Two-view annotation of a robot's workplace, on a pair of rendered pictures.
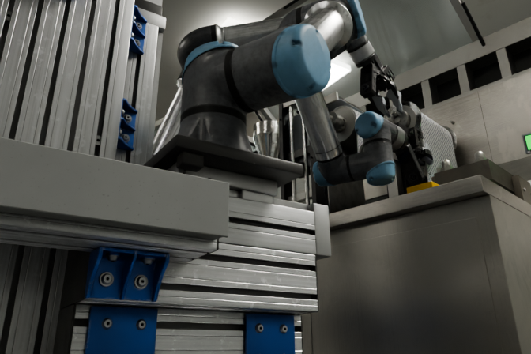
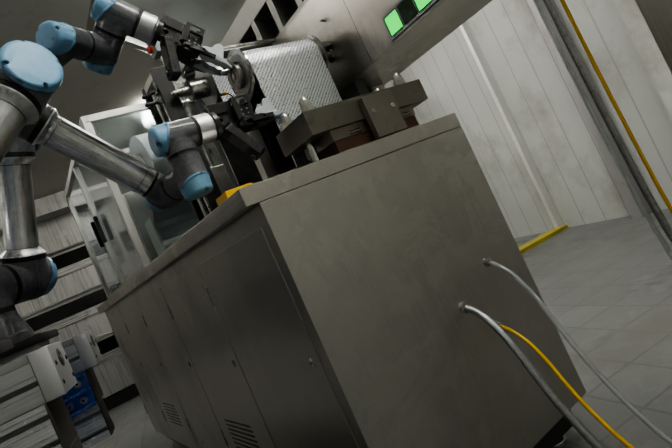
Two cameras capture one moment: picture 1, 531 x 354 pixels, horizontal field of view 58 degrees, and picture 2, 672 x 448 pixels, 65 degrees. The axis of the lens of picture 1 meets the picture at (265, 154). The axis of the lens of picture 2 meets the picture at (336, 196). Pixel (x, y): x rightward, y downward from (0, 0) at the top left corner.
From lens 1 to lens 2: 0.88 m
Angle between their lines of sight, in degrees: 23
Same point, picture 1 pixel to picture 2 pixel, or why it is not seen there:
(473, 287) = (283, 297)
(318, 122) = (104, 169)
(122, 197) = not seen: outside the picture
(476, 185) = (240, 201)
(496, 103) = not seen: outside the picture
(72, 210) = not seen: outside the picture
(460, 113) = (326, 6)
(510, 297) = (304, 305)
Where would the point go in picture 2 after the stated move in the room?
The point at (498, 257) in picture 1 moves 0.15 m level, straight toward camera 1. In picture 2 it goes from (286, 267) to (231, 294)
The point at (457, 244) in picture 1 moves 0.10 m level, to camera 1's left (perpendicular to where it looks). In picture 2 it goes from (261, 256) to (221, 274)
